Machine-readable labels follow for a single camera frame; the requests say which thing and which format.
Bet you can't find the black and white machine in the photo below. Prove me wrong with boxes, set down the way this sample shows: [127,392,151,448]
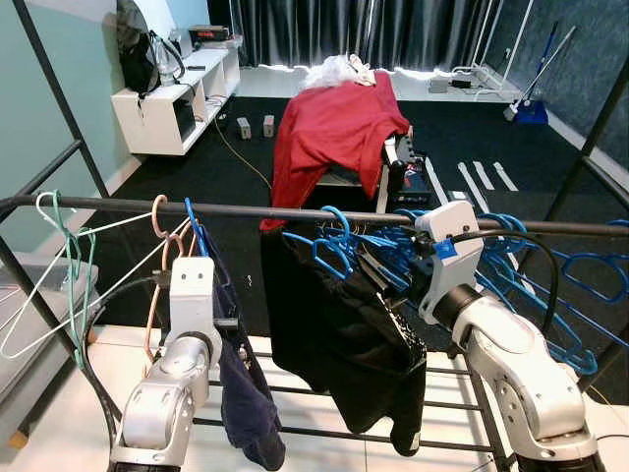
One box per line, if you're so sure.
[314,128,435,209]

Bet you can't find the pink wire hanger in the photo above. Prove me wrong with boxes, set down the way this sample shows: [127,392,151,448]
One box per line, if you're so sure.
[143,194,198,367]

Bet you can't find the black bag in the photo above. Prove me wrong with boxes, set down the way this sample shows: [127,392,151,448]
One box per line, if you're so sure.
[115,22,188,97]

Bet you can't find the white crumpled cloth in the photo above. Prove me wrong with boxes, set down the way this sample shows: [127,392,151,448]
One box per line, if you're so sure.
[298,53,379,92]

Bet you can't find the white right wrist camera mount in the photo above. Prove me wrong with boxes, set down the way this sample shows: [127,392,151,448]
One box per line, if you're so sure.
[413,201,485,325]

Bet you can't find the black curtains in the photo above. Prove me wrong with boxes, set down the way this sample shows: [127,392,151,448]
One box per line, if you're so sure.
[228,0,537,72]

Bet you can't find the red cloth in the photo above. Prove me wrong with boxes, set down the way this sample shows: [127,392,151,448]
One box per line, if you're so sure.
[259,82,414,233]

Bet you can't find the blue head mop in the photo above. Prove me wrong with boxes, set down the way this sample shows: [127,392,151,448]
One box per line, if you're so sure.
[504,24,553,126]

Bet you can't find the white power strip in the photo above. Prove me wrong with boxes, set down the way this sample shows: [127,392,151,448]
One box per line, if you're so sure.
[470,63,523,101]

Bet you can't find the green wire hanger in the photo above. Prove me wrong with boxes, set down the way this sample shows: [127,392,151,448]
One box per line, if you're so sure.
[34,191,99,343]

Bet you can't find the navy blue garment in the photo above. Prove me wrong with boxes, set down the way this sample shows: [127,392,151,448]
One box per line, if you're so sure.
[195,228,288,472]

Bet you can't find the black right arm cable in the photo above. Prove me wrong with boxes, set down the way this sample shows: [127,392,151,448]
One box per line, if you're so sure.
[447,228,561,340]

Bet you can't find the white shelf unit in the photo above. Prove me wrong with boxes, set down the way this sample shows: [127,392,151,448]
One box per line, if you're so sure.
[110,41,243,157]

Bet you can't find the dark left arm cable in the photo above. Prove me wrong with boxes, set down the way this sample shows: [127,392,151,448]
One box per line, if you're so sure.
[77,273,163,443]

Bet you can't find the black device with red display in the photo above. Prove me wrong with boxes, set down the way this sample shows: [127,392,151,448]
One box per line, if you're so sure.
[187,24,235,46]

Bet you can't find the plain black garment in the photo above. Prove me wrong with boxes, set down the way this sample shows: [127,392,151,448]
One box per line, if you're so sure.
[258,228,430,459]

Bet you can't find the white wire hanger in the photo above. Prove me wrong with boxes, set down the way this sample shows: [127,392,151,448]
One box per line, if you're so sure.
[0,210,193,361]

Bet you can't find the black metal clothes rack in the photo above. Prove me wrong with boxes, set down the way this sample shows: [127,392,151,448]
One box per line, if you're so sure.
[0,0,629,472]

